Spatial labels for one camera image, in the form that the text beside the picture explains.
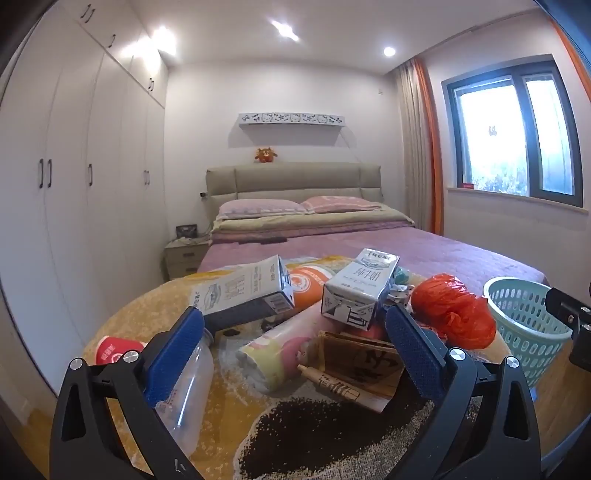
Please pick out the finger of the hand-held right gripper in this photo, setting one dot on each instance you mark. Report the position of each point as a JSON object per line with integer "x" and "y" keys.
{"x": 559, "y": 302}

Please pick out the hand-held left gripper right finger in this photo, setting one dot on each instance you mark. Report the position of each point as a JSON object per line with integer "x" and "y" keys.
{"x": 411, "y": 350}

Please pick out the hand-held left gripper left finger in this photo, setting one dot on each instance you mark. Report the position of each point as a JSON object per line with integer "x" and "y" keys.
{"x": 175, "y": 350}

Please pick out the green plastic basket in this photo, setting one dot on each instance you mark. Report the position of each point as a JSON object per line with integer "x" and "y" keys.
{"x": 517, "y": 318}

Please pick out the pink drink bottle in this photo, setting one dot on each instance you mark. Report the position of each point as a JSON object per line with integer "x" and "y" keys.
{"x": 277, "y": 350}

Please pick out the clear plastic bottle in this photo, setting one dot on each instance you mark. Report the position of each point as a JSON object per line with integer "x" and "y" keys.
{"x": 189, "y": 406}

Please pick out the red plastic bag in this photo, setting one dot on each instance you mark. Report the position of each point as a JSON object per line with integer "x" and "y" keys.
{"x": 452, "y": 309}

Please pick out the red paper cup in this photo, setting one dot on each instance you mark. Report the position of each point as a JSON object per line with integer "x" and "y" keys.
{"x": 113, "y": 350}

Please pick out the green packet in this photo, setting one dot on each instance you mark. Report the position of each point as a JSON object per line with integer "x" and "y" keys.
{"x": 400, "y": 275}

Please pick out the bear printed blanket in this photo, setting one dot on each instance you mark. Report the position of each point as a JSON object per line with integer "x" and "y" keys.
{"x": 231, "y": 406}

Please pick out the grey white milk carton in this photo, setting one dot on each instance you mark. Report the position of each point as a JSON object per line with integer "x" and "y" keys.
{"x": 360, "y": 286}
{"x": 240, "y": 290}

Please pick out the wooden stick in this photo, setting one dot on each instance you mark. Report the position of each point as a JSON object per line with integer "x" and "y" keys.
{"x": 328, "y": 382}

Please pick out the beige nightstand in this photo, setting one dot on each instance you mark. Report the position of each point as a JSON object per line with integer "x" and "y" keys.
{"x": 184, "y": 258}

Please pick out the purple bedspread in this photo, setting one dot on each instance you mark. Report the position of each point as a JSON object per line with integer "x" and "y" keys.
{"x": 438, "y": 249}

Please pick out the dark box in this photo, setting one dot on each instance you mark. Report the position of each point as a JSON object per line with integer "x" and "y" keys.
{"x": 186, "y": 230}

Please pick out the orange paper cup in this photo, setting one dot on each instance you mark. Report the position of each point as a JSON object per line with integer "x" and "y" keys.
{"x": 307, "y": 286}

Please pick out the folded green quilt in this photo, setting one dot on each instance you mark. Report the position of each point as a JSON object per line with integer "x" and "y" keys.
{"x": 323, "y": 220}

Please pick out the pink pillow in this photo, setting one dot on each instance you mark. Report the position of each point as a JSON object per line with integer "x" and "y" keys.
{"x": 341, "y": 203}

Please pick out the purple pillow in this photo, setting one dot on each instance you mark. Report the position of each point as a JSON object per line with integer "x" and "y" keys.
{"x": 258, "y": 206}

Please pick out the dark framed window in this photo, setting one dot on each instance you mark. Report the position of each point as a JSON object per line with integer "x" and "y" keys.
{"x": 517, "y": 134}

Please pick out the white wardrobe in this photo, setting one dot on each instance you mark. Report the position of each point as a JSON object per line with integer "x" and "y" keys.
{"x": 69, "y": 184}

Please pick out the beige and orange curtain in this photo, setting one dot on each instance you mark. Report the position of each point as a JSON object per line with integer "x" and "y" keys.
{"x": 418, "y": 147}

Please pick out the beige bed headboard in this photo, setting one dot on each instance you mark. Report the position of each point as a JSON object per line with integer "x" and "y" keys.
{"x": 295, "y": 182}

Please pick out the orange plush toy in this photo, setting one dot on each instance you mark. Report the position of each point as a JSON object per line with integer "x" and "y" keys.
{"x": 265, "y": 155}

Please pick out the ceiling light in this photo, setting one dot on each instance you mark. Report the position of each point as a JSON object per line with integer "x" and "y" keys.
{"x": 389, "y": 51}
{"x": 284, "y": 29}

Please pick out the white wall shelf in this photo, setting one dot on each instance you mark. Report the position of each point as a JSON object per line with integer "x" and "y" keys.
{"x": 291, "y": 119}

